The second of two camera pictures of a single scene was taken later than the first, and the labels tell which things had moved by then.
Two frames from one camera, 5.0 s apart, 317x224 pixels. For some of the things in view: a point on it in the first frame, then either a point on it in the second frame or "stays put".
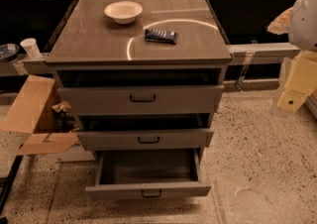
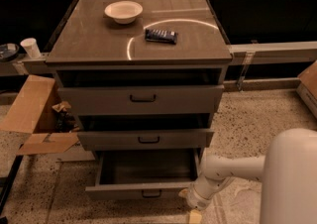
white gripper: [304, 23] → [197, 199]
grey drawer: [147, 174] stays put
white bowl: [124, 11] stays put
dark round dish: [8, 52] stays put
